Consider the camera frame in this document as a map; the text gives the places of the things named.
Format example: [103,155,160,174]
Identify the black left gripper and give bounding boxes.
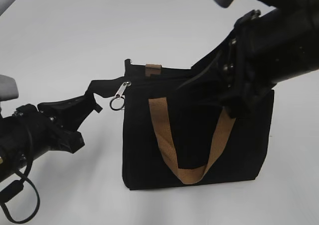
[14,94,103,153]

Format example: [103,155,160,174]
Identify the silver zipper pull with ring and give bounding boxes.
[109,81,132,111]

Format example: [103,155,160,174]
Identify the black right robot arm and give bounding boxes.
[215,0,319,117]

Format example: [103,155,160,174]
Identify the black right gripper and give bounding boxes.
[218,10,274,118]

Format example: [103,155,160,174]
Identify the black cable loop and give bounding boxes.
[0,125,41,223]

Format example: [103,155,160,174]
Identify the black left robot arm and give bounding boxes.
[0,95,102,181]

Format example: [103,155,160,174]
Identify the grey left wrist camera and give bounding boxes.
[0,75,19,102]

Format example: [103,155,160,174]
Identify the black bag with tan handles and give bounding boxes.
[86,60,275,190]

